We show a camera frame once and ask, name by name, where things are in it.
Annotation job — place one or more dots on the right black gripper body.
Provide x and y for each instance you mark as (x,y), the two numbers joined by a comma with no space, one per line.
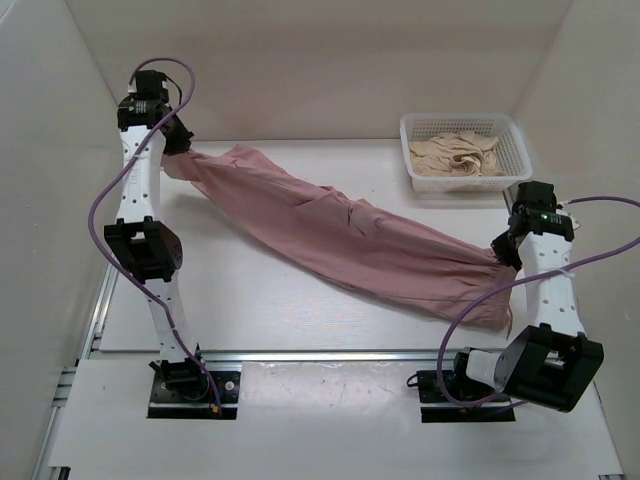
(516,257)

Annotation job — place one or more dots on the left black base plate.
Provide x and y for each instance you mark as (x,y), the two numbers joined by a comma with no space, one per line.
(165,403)

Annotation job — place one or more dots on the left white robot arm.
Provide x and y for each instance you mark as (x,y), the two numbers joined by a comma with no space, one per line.
(143,245)

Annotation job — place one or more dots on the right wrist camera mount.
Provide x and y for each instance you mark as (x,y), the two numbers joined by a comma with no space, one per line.
(563,209)

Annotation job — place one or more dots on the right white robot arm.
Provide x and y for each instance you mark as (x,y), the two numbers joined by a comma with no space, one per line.
(551,362)

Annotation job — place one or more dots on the pink trousers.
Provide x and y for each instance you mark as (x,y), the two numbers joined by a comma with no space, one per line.
(348,242)

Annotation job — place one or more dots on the beige trousers in basket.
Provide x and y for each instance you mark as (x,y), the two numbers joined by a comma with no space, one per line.
(458,154)

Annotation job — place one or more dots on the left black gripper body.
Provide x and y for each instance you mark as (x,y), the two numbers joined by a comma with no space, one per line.
(174,136)

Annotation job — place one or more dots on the white plastic basket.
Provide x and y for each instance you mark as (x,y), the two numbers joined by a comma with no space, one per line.
(512,157)

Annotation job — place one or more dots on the aluminium front rail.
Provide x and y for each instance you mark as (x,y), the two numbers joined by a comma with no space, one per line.
(357,355)

